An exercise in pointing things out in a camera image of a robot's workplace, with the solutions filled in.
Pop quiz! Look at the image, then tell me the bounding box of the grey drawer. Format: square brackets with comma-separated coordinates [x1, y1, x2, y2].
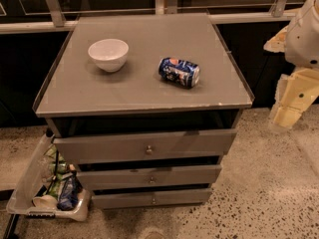
[92, 188, 212, 209]
[77, 165, 221, 190]
[54, 129, 236, 164]

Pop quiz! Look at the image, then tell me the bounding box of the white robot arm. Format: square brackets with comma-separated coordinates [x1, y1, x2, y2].
[263, 0, 319, 131]

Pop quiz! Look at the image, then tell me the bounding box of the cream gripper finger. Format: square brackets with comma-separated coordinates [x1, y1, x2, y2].
[269, 104, 302, 128]
[263, 26, 288, 53]

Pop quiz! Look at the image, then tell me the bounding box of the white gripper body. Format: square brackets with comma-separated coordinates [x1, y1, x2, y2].
[280, 68, 319, 112]

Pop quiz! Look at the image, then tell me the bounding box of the clear plastic bin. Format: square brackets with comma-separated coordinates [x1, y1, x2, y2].
[6, 135, 90, 221]

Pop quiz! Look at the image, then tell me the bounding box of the white ceramic bowl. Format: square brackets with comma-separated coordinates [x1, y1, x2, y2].
[88, 39, 129, 73]

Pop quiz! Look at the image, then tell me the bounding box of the grey middle drawer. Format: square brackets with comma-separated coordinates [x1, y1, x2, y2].
[77, 165, 221, 190]

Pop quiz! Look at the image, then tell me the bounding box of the blue snack bag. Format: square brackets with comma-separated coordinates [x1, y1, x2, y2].
[57, 175, 82, 211]

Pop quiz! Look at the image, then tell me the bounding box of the grey drawer cabinet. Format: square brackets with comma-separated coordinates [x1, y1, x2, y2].
[34, 14, 253, 197]

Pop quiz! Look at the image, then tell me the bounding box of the metal railing frame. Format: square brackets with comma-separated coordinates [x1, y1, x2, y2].
[0, 0, 306, 34]

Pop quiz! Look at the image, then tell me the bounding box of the white paper cup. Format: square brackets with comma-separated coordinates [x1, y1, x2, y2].
[32, 195, 58, 209]

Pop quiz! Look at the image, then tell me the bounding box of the green snack bag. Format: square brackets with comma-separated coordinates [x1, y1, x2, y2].
[41, 144, 69, 198]

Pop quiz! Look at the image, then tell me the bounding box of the blue soda can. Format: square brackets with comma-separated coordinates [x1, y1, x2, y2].
[159, 58, 200, 89]

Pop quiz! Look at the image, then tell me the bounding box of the grey bottom drawer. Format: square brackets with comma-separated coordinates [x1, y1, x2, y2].
[92, 188, 212, 209]

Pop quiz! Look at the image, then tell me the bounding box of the grey top drawer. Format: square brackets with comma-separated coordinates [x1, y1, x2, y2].
[54, 129, 236, 164]

